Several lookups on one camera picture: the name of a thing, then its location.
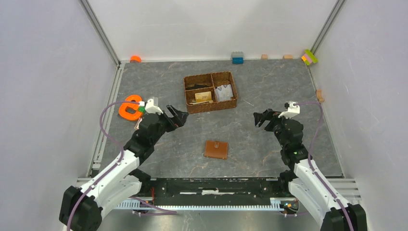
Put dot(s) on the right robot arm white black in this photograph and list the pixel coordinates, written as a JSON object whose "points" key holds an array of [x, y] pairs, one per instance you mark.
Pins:
{"points": [[303, 180]]}

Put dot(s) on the brown wicker divided basket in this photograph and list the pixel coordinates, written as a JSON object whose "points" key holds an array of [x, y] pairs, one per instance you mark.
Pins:
{"points": [[213, 80]]}

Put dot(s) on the black card in basket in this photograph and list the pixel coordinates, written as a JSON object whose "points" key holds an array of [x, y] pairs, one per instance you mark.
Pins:
{"points": [[196, 86]]}

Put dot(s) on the brown leather card holder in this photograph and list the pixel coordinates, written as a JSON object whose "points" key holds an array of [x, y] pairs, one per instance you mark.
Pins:
{"points": [[216, 149]]}

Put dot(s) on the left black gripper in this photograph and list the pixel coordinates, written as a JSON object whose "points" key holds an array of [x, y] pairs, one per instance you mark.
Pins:
{"points": [[174, 122]]}

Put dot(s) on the wooden arch block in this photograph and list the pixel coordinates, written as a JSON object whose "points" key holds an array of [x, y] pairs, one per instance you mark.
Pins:
{"points": [[319, 96]]}

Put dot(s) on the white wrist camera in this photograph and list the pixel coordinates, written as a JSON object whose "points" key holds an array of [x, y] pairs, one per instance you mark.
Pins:
{"points": [[292, 110], [150, 106]]}

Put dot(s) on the gold card in basket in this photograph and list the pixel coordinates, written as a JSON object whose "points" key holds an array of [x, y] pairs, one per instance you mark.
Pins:
{"points": [[203, 96]]}

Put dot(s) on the orange plastic letter toy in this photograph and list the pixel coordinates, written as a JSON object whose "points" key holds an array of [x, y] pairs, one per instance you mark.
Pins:
{"points": [[129, 111]]}

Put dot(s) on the green toy block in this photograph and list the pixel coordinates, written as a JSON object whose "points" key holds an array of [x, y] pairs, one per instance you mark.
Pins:
{"points": [[141, 109]]}

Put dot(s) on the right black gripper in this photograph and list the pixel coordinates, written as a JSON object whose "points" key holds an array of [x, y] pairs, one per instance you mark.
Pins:
{"points": [[268, 114]]}

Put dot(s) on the blue grey toy brick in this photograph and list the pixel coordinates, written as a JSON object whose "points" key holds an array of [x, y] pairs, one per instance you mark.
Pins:
{"points": [[237, 57]]}

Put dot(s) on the white cards in basket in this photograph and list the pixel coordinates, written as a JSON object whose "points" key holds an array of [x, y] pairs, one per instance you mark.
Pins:
{"points": [[224, 92]]}

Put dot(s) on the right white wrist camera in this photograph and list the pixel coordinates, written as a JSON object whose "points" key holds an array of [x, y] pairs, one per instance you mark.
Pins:
{"points": [[292, 110]]}

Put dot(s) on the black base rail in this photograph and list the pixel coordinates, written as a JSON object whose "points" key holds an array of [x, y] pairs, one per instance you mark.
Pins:
{"points": [[239, 191]]}

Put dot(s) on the green pink yellow brick stack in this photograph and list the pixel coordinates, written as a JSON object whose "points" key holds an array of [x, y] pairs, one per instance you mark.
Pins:
{"points": [[309, 58]]}

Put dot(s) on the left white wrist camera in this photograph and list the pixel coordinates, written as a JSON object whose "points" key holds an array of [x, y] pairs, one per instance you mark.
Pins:
{"points": [[150, 106]]}

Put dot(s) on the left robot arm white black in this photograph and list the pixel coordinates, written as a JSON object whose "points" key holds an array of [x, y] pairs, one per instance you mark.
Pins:
{"points": [[84, 208]]}

